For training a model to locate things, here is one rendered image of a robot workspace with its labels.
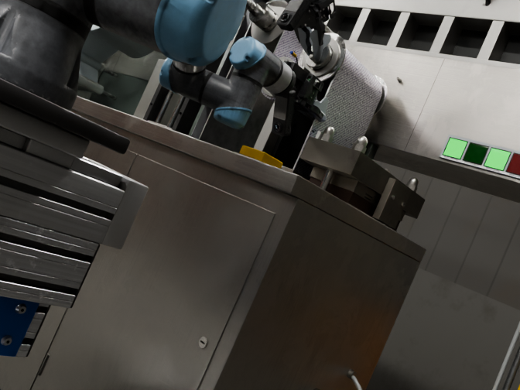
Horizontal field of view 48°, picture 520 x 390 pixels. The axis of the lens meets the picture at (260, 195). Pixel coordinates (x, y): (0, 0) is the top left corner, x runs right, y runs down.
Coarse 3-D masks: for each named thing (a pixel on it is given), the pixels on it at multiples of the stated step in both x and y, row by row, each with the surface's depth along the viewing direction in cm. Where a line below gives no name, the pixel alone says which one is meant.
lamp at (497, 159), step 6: (492, 150) 153; (498, 150) 152; (492, 156) 152; (498, 156) 151; (504, 156) 151; (486, 162) 153; (492, 162) 152; (498, 162) 151; (504, 162) 150; (498, 168) 151
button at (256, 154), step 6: (240, 150) 126; (246, 150) 124; (252, 150) 123; (258, 150) 122; (252, 156) 123; (258, 156) 122; (264, 156) 121; (270, 156) 123; (270, 162) 123; (276, 162) 125
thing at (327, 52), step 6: (312, 48) 155; (324, 48) 152; (330, 48) 152; (306, 54) 155; (324, 54) 152; (330, 54) 152; (306, 60) 155; (324, 60) 151; (312, 66) 153; (318, 66) 152; (324, 66) 152
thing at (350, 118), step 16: (336, 80) 152; (336, 96) 154; (352, 96) 159; (336, 112) 156; (352, 112) 161; (368, 112) 167; (320, 128) 153; (336, 128) 158; (352, 128) 164; (352, 144) 166
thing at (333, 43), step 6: (330, 42) 154; (336, 42) 153; (336, 48) 152; (336, 54) 151; (330, 60) 152; (336, 60) 151; (306, 66) 156; (330, 66) 151; (312, 72) 154; (318, 72) 153; (324, 72) 152; (330, 78) 154; (324, 84) 157
